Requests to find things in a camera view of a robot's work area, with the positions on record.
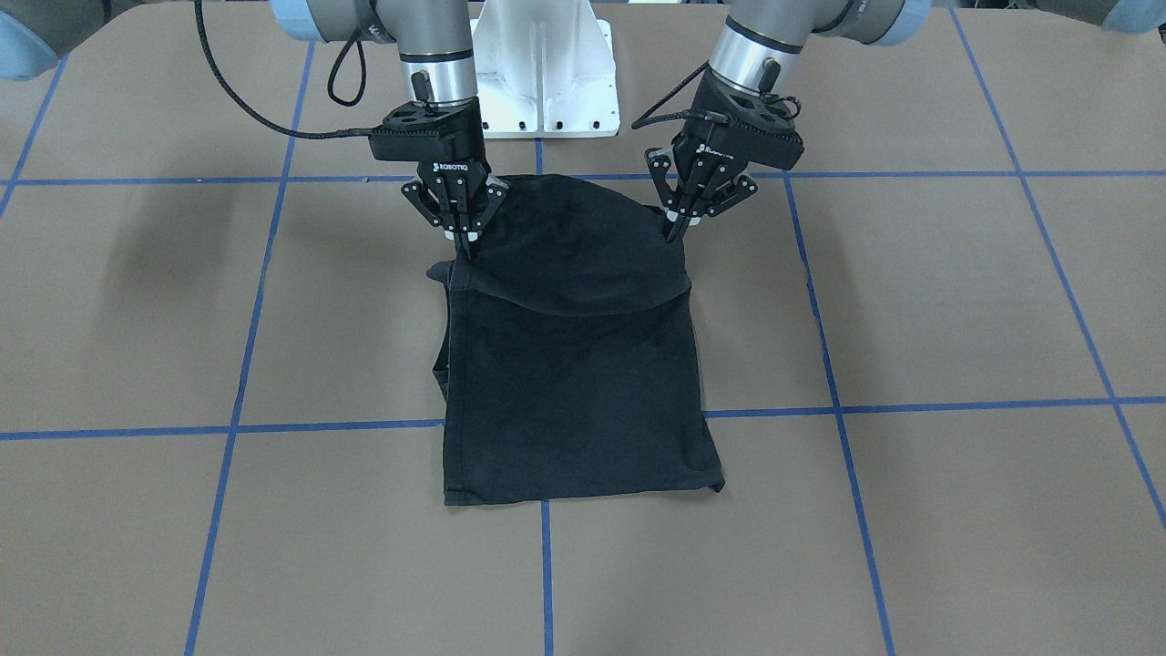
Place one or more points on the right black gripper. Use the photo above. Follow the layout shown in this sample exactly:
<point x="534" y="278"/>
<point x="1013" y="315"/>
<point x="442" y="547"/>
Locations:
<point x="453" y="173"/>

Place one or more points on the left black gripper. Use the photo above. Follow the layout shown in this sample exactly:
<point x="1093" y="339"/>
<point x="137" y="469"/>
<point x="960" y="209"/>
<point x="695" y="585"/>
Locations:
<point x="706" y="157"/>

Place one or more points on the black graphic t-shirt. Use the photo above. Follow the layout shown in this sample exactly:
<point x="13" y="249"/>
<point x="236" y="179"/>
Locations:
<point x="569" y="362"/>

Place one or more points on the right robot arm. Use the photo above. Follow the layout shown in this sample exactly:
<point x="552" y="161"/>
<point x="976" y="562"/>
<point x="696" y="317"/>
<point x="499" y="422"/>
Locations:
<point x="433" y="40"/>

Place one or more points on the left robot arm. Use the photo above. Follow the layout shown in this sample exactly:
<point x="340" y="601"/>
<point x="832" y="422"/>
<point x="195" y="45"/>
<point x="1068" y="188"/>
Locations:
<point x="762" y="40"/>

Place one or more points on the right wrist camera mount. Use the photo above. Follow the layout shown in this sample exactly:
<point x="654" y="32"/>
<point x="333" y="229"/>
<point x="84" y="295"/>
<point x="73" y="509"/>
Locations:
<point x="413" y="132"/>

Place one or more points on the white pedestal column base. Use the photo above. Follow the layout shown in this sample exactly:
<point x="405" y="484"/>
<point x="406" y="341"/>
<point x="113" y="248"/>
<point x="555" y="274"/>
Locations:
<point x="545" y="69"/>

